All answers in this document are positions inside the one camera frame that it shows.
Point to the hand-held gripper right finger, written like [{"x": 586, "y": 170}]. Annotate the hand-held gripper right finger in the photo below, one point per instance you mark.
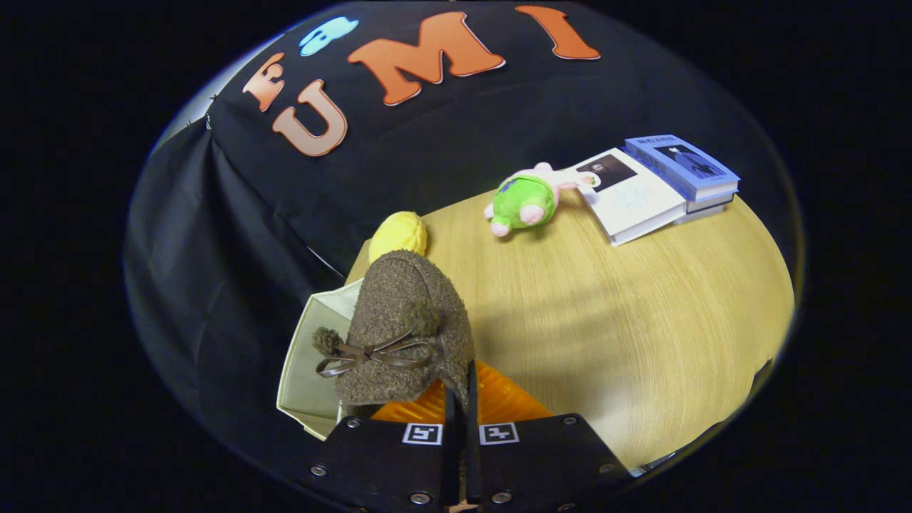
[{"x": 474, "y": 456}]

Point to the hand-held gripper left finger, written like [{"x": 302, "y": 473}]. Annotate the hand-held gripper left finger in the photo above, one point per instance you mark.
[{"x": 451, "y": 456}]

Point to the cream fabric storage box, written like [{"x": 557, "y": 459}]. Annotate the cream fabric storage box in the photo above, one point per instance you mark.
[{"x": 313, "y": 385}]

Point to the brown fuzzy shoe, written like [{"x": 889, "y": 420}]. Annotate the brown fuzzy shoe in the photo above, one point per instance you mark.
[{"x": 406, "y": 306}]

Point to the yellow round plush toy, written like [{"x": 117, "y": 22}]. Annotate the yellow round plush toy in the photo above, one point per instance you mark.
[{"x": 399, "y": 235}]

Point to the green and pink plush toy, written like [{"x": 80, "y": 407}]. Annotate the green and pink plush toy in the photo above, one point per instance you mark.
[{"x": 524, "y": 203}]

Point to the white paperback book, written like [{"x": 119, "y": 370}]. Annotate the white paperback book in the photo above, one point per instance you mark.
[{"x": 634, "y": 199}]

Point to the black backdrop cloth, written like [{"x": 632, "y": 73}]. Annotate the black backdrop cloth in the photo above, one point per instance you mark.
[{"x": 249, "y": 214}]

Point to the thin pale book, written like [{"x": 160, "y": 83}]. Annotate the thin pale book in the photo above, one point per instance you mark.
[{"x": 705, "y": 212}]

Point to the blue hardcover book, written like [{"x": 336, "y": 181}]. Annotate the blue hardcover book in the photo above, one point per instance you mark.
[{"x": 680, "y": 162}]

